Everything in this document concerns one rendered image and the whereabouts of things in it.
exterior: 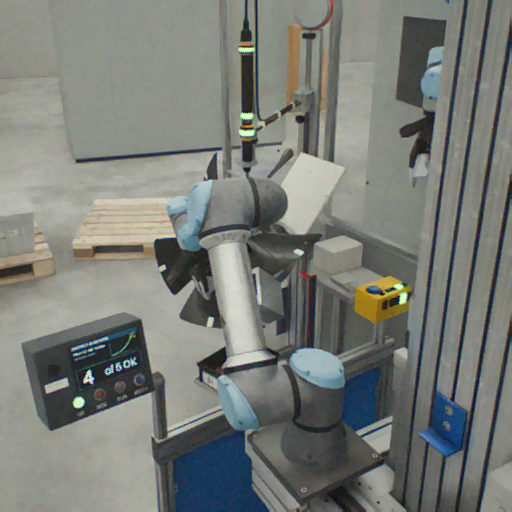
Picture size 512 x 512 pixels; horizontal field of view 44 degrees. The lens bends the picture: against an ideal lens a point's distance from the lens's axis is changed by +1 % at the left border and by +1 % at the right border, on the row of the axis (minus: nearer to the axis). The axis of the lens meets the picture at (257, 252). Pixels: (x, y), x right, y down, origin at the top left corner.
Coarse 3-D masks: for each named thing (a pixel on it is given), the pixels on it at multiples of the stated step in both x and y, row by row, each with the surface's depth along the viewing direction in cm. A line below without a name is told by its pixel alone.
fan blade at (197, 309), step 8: (192, 296) 211; (200, 296) 210; (192, 304) 210; (200, 304) 209; (208, 304) 209; (216, 304) 208; (184, 312) 210; (192, 312) 209; (200, 312) 208; (208, 312) 208; (216, 312) 207; (184, 320) 209; (192, 320) 208; (200, 320) 207; (208, 320) 207; (216, 320) 206
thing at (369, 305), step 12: (360, 288) 205; (384, 288) 205; (408, 288) 206; (360, 300) 205; (372, 300) 200; (384, 300) 201; (408, 300) 208; (360, 312) 207; (372, 312) 202; (384, 312) 203; (396, 312) 206
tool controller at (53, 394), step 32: (96, 320) 155; (128, 320) 151; (32, 352) 138; (64, 352) 141; (96, 352) 145; (128, 352) 150; (32, 384) 146; (64, 384) 142; (128, 384) 151; (64, 416) 143
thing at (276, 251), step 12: (252, 240) 207; (264, 240) 205; (276, 240) 204; (288, 240) 203; (300, 240) 202; (312, 240) 199; (264, 252) 200; (276, 252) 198; (288, 252) 197; (264, 264) 196; (276, 264) 194; (288, 264) 193
